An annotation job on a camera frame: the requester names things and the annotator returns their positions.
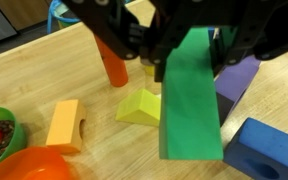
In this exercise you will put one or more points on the red cylinder block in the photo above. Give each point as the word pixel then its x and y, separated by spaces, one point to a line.
pixel 114 66

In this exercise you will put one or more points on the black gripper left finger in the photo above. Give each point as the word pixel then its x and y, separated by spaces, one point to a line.
pixel 121 31

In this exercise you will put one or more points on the large green arch block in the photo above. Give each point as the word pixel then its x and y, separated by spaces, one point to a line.
pixel 189 124

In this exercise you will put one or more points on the purple block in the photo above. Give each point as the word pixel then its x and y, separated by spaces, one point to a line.
pixel 232 83

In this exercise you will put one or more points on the blue block with hole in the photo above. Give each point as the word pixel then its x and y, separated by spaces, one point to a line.
pixel 259 151

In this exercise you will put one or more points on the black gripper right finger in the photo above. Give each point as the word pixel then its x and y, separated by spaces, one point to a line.
pixel 260 28

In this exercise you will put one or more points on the orange arch block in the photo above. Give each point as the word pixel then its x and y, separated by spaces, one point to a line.
pixel 64 132

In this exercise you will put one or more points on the green plastic bowl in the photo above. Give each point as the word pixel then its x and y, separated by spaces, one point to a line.
pixel 13 136

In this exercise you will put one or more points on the yellow triangular block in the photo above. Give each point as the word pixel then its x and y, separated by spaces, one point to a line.
pixel 141 107

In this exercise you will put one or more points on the blue bin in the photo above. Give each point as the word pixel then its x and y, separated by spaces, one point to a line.
pixel 56 11

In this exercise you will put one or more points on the yellow cylinder block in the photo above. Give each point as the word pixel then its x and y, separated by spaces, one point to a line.
pixel 149 70

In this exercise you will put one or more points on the orange plastic bowl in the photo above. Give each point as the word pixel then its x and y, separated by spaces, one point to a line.
pixel 35 163

